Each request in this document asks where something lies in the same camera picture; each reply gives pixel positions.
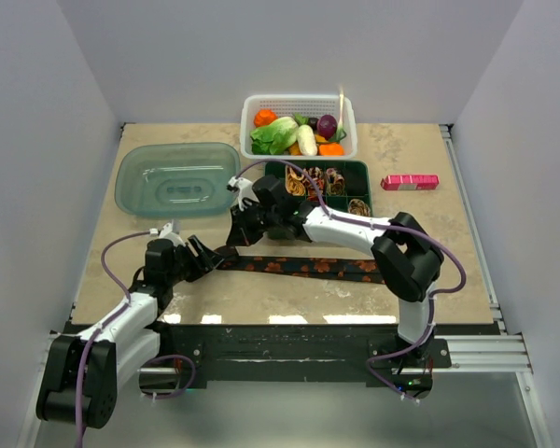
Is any white toy radish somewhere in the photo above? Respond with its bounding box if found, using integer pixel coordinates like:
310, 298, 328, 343
297, 124, 318, 157

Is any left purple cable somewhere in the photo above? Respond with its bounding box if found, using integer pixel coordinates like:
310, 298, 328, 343
73, 231, 200, 448

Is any white perforated basket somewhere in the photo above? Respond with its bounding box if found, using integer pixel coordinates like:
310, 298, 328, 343
240, 93, 358, 160

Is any green compartment tray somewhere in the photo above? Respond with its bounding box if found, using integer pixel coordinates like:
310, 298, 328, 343
264, 160, 372, 214

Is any rolled yellow tie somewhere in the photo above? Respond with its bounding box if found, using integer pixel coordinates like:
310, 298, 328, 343
285, 165, 307, 196

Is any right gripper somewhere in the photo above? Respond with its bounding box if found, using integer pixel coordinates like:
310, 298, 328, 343
227, 200, 281, 247

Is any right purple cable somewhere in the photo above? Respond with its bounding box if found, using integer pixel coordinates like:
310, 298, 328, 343
232, 159, 468, 405

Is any orange toy pumpkin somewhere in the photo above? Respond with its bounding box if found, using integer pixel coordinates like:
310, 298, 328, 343
253, 109, 277, 128

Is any purple toy onion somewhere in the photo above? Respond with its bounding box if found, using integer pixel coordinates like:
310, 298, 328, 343
316, 114, 338, 140

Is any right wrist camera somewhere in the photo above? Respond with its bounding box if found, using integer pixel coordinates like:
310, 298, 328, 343
227, 176, 258, 211

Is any pink rectangular box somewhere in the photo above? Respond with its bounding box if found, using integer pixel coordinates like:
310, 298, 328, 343
380, 175, 440, 191

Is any rolled patterned dark tie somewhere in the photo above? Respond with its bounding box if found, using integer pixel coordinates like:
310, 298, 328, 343
306, 166, 325, 197

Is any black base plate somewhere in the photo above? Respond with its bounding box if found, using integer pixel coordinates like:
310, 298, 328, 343
150, 322, 497, 388

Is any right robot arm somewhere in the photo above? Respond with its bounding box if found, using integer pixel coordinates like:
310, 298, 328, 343
227, 175, 443, 367

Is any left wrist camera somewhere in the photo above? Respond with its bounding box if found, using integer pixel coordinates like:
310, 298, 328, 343
149, 219, 185, 246

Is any orange toy carrot slice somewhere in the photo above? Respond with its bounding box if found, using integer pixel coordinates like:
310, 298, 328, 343
318, 143, 344, 157

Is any teal transparent plastic bin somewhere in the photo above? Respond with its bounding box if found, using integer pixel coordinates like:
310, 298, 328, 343
114, 142, 240, 218

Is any rolled brown beige tie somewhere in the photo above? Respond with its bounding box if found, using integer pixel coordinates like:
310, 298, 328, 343
348, 198, 371, 217

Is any purple cable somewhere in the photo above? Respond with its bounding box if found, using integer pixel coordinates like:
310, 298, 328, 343
232, 159, 468, 405
73, 231, 200, 448

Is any dark orange floral tie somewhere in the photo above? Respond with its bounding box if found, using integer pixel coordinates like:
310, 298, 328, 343
217, 246, 385, 285

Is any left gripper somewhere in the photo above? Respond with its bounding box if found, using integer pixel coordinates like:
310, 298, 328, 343
166, 235, 223, 286

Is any rolled purple gold tie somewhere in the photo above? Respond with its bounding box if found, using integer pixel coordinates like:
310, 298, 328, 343
325, 167, 345, 196

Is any green toy lettuce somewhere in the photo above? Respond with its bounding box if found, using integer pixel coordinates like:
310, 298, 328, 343
250, 117, 299, 156

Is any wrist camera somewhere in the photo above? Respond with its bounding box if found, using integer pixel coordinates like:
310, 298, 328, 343
149, 219, 185, 246
227, 176, 258, 211

